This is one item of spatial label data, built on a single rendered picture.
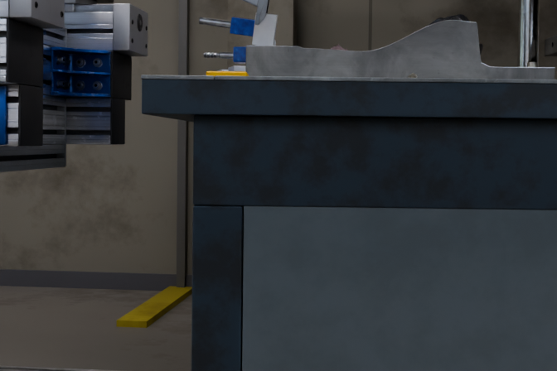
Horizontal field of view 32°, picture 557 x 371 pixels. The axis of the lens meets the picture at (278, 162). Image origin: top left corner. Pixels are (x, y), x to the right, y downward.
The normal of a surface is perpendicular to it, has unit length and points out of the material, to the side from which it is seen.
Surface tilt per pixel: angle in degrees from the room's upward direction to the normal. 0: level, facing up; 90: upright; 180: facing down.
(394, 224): 90
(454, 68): 90
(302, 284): 90
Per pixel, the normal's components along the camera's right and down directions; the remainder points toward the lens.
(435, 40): -0.02, 0.03
